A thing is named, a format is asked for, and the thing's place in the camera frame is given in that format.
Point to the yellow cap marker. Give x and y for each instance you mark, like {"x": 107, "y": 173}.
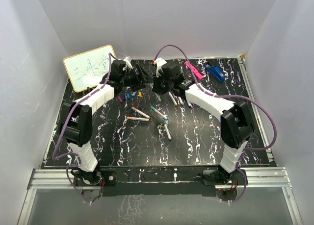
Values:
{"x": 172, "y": 98}

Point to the blue stapler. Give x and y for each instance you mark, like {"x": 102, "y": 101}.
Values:
{"x": 215, "y": 71}

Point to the yellow framed whiteboard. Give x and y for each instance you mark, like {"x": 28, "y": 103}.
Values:
{"x": 86, "y": 69}

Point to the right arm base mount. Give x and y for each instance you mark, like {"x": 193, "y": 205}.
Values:
{"x": 221, "y": 177}

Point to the teal cap marker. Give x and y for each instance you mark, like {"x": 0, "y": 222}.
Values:
{"x": 159, "y": 113}

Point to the tan cap marker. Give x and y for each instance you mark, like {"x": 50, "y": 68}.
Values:
{"x": 140, "y": 112}

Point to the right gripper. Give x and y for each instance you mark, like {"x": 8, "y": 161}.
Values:
{"x": 157, "y": 87}

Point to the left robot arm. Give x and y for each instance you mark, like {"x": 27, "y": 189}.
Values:
{"x": 76, "y": 125}

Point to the salmon cap marker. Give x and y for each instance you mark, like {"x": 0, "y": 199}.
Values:
{"x": 137, "y": 119}

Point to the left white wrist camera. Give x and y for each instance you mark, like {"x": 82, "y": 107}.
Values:
{"x": 127, "y": 60}

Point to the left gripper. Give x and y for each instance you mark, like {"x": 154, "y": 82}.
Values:
{"x": 141, "y": 80}

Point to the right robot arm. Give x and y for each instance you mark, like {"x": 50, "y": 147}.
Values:
{"x": 236, "y": 122}

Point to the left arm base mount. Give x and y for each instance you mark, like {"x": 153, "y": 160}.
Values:
{"x": 98, "y": 177}

